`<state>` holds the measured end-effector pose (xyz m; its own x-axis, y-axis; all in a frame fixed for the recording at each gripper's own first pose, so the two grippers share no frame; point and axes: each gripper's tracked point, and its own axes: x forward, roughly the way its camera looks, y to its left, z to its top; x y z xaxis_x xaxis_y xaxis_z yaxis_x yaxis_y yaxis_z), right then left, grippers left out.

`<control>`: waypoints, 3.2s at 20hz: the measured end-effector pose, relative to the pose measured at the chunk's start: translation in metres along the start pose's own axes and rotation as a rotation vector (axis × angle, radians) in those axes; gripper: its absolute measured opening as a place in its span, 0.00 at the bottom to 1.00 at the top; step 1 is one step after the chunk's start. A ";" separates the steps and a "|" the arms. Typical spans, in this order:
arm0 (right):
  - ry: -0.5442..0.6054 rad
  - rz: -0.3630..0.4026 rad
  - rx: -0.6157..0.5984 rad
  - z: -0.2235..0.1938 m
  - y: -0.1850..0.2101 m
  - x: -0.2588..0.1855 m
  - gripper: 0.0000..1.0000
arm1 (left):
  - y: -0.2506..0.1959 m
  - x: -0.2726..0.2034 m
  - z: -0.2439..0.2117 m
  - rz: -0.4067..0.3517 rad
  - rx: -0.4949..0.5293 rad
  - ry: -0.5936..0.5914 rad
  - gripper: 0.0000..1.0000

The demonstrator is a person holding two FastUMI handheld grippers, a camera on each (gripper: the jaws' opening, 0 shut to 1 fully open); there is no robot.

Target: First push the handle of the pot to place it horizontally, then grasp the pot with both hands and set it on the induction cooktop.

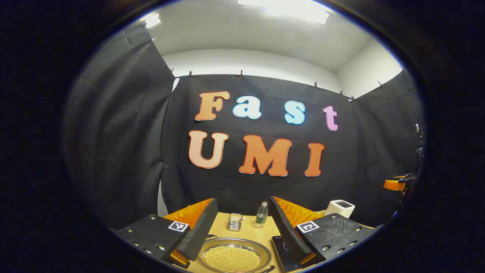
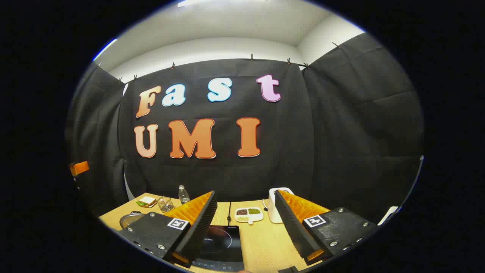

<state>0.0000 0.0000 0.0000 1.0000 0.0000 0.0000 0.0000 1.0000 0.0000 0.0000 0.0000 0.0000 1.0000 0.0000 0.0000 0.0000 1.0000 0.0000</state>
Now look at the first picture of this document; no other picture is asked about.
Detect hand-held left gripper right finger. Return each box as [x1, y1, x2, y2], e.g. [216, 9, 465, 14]
[270, 196, 375, 266]

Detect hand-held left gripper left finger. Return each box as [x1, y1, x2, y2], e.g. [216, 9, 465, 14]
[110, 198, 219, 269]

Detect steel pot with black handles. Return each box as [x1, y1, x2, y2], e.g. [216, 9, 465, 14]
[197, 237, 275, 273]

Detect black induction cooktop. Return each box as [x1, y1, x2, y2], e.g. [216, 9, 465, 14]
[272, 235, 304, 272]

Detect clear plastic water bottle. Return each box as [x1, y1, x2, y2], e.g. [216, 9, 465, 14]
[255, 201, 269, 228]

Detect pile of yellow soybeans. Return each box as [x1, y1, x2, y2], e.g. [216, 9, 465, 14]
[205, 246, 261, 272]

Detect white toaster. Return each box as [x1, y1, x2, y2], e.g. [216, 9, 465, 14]
[324, 200, 355, 219]

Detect row of black cloth clips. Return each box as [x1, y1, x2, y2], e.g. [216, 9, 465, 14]
[149, 37, 384, 103]

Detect large ceiling light panel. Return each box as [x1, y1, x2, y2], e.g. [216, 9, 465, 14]
[238, 0, 330, 25]

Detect wire mesh utensil holder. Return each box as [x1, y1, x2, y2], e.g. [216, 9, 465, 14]
[227, 213, 243, 232]

